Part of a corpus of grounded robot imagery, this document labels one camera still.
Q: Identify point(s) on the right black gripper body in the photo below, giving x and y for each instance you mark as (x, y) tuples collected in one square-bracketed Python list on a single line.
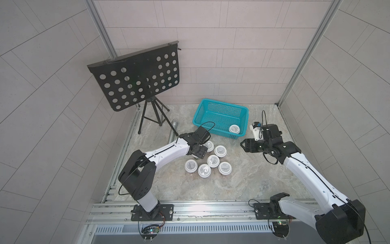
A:
[(263, 146)]

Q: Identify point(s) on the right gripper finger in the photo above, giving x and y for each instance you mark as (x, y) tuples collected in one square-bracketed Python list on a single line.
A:
[(246, 142), (247, 149)]

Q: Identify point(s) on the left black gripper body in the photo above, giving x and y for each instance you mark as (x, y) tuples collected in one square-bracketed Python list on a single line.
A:
[(200, 151)]

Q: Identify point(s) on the yogurt cup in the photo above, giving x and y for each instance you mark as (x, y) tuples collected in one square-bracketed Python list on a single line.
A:
[(225, 168), (204, 171), (191, 166), (210, 146), (234, 129), (213, 161), (220, 151)]

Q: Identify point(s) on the teal plastic basket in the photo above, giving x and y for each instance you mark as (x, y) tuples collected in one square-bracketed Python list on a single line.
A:
[(218, 116)]

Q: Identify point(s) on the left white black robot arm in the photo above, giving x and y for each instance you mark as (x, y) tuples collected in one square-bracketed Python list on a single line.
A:
[(138, 173)]

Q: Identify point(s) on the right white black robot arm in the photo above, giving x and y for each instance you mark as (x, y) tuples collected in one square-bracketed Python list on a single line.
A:
[(337, 219)]

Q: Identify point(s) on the right circuit board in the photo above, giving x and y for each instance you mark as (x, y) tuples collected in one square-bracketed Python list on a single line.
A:
[(280, 229)]

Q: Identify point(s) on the circuit board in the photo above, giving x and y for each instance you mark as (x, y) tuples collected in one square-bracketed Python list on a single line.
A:
[(280, 229), (150, 232)]

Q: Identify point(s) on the black perforated music stand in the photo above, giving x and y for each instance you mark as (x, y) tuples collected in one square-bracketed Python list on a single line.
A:
[(139, 77)]

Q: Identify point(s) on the left circuit board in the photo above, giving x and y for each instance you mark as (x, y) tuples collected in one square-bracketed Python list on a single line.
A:
[(150, 232)]

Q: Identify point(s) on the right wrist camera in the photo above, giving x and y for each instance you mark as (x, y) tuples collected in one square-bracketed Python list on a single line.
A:
[(256, 130)]

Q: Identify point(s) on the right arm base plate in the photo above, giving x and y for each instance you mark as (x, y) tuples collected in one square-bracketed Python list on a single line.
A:
[(262, 210)]

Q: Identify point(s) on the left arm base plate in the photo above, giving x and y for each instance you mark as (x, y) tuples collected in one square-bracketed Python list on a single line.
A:
[(159, 213)]

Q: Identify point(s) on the aluminium mounting rail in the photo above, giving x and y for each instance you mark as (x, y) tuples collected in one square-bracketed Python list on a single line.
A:
[(207, 211)]

